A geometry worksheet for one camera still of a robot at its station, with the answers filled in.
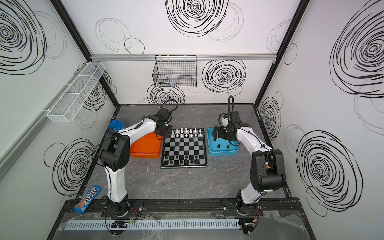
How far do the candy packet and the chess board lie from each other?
0.36m

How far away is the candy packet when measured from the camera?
2.46 ft

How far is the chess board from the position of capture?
887mm

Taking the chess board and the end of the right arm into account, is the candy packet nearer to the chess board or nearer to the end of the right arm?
the chess board
